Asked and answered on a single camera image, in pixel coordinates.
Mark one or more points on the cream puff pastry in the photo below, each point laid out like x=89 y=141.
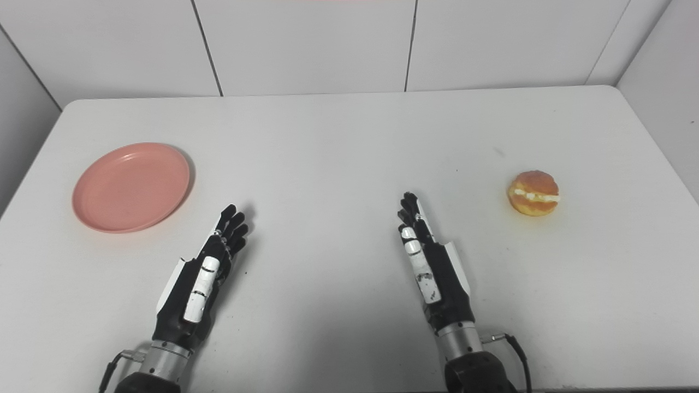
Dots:
x=533 y=192

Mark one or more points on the pink round plate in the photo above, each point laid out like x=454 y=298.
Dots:
x=131 y=188

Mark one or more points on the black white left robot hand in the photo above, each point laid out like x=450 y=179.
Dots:
x=177 y=305

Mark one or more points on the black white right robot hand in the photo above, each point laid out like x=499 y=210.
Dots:
x=450 y=295

